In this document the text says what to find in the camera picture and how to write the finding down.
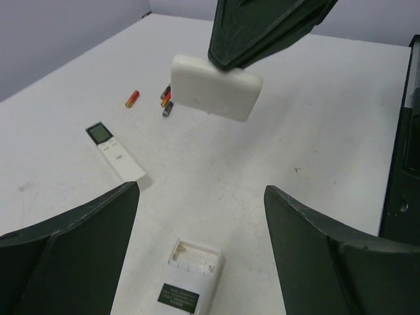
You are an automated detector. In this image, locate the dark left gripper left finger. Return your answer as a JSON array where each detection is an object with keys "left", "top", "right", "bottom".
[{"left": 1, "top": 182, "right": 140, "bottom": 314}]

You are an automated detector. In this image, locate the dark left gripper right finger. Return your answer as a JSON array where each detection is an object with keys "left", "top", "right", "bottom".
[{"left": 264, "top": 185, "right": 419, "bottom": 314}]

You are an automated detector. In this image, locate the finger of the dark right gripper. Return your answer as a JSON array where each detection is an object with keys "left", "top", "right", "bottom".
[{"left": 207, "top": 0, "right": 328, "bottom": 70}]

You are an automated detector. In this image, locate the white battery cover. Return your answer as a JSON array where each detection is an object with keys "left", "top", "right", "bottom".
[{"left": 171, "top": 54, "right": 263, "bottom": 122}]

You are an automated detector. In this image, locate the white remote with red keypad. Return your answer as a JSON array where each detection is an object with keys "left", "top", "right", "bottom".
[{"left": 108, "top": 238, "right": 227, "bottom": 315}]

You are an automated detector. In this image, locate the red orange battery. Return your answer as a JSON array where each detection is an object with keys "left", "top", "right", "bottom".
[
  {"left": 161, "top": 92, "right": 171, "bottom": 108},
  {"left": 125, "top": 90, "right": 140, "bottom": 108}
]

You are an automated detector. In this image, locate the slim white remote with display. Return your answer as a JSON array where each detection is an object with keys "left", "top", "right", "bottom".
[{"left": 85, "top": 122, "right": 152, "bottom": 191}]

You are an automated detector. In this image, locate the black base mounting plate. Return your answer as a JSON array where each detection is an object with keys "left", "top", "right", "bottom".
[{"left": 379, "top": 34, "right": 419, "bottom": 246}]

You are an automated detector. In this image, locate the black battery lower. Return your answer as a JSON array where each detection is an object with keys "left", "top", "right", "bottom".
[{"left": 162, "top": 100, "right": 173, "bottom": 117}]

